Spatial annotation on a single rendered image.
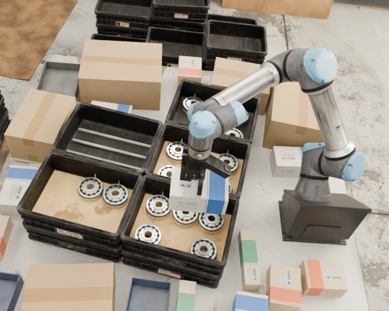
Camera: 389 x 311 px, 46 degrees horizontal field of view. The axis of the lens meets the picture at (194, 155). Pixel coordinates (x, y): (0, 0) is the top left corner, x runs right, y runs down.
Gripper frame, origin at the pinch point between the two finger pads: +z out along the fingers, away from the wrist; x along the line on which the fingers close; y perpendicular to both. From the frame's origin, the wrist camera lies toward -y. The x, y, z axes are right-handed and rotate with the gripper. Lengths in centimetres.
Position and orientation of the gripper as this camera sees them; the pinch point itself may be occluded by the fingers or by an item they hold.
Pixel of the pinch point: (199, 188)
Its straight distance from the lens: 159.5
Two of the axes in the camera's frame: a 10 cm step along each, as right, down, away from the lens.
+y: -9.9, -1.0, -0.4
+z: -0.9, 6.2, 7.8
